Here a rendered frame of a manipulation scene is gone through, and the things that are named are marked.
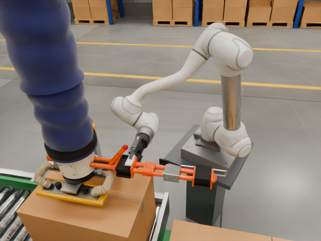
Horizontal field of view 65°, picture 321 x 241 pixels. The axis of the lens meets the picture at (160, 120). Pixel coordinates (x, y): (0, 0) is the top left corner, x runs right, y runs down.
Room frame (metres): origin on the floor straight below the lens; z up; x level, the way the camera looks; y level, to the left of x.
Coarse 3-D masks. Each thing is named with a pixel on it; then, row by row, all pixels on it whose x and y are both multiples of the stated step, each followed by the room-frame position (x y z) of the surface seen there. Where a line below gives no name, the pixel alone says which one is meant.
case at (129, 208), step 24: (120, 192) 0.89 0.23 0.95; (144, 192) 0.89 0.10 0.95; (24, 216) 0.80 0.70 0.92; (48, 216) 0.77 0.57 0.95; (72, 216) 0.76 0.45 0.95; (96, 216) 0.76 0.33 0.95; (120, 216) 0.75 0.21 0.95; (144, 216) 0.84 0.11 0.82; (48, 240) 0.77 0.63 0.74; (72, 240) 0.73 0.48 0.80; (96, 240) 0.69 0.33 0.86; (120, 240) 0.65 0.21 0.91; (144, 240) 0.80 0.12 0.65
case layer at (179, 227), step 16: (176, 224) 0.96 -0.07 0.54; (192, 224) 0.95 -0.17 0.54; (176, 240) 0.85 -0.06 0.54; (192, 240) 0.85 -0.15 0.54; (208, 240) 0.84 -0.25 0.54; (224, 240) 0.84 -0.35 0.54; (240, 240) 0.83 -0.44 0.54; (256, 240) 0.83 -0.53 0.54; (272, 240) 0.82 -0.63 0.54; (288, 240) 0.82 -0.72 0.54
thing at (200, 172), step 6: (198, 168) 0.79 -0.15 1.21; (204, 168) 0.79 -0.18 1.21; (210, 168) 0.78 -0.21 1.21; (198, 174) 0.75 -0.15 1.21; (204, 174) 0.75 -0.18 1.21; (210, 174) 0.75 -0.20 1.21; (192, 180) 0.73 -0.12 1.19; (198, 180) 0.74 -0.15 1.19; (204, 180) 0.73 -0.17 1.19; (210, 180) 0.72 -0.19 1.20; (204, 186) 0.72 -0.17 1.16; (210, 186) 0.71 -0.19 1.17
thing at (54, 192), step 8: (56, 184) 0.83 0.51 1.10; (88, 184) 0.85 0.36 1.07; (40, 192) 0.81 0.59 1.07; (48, 192) 0.81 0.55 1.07; (56, 192) 0.80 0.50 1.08; (64, 192) 0.80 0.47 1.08; (80, 192) 0.80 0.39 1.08; (88, 192) 0.80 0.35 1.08; (72, 200) 0.76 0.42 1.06; (80, 200) 0.76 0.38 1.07; (88, 200) 0.75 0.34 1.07; (96, 200) 0.75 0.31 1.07; (104, 200) 0.76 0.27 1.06
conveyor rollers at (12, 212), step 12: (12, 192) 1.29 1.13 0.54; (24, 192) 1.28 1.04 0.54; (156, 204) 1.12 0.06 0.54; (0, 216) 1.10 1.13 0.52; (12, 216) 1.09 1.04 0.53; (156, 216) 1.02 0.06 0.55; (0, 228) 0.99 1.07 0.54; (12, 228) 0.99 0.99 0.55; (24, 228) 0.98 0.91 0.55; (0, 240) 0.91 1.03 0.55
